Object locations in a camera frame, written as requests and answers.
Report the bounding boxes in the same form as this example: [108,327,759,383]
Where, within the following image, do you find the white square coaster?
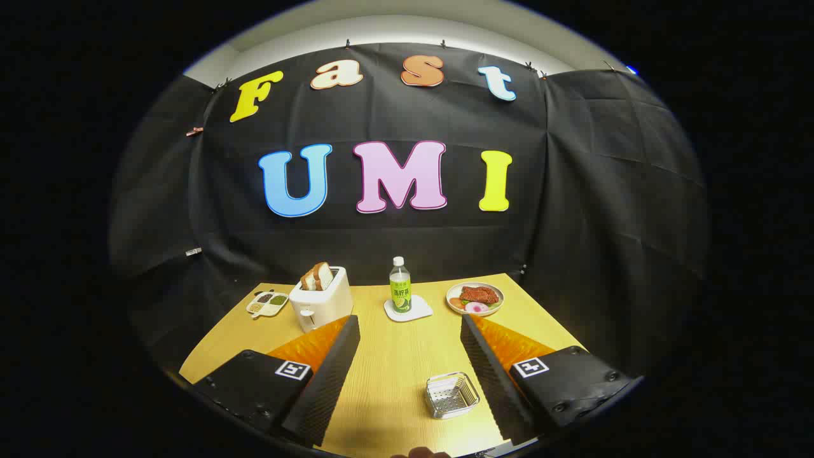
[383,294,434,323]

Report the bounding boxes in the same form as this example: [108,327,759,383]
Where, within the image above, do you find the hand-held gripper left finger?
[193,315,361,447]

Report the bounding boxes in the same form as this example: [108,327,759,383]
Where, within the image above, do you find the white toaster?
[289,266,354,333]

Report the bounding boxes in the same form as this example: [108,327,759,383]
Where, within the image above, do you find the white divided condiment dish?
[246,290,291,319]

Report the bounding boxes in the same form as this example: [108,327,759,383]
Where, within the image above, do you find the green tea bottle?
[389,256,412,314]

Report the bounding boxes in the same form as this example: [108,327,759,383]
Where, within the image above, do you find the perforated metal basket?
[425,371,481,420]

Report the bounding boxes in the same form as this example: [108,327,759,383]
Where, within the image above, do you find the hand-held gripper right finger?
[460,314,638,447]

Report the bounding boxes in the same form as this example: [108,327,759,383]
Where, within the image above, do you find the white plate of food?
[446,282,505,317]

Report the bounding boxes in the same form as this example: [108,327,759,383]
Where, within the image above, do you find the brown meat slice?
[459,286,499,305]

